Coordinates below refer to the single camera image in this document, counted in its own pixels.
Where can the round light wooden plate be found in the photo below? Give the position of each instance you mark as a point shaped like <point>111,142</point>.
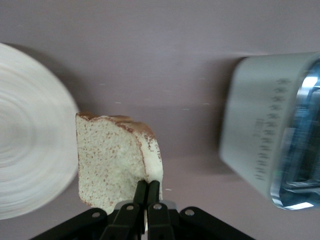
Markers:
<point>30,130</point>

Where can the beige chrome two-slot toaster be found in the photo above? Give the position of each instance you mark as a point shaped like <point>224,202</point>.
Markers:
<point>252,120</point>

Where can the slice of brown-crust bread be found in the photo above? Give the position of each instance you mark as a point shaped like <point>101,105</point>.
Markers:
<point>107,155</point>

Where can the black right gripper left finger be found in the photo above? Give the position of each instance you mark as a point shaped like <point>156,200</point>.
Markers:
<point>125,220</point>

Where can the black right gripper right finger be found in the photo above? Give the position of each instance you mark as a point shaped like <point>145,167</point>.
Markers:
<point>160,220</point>

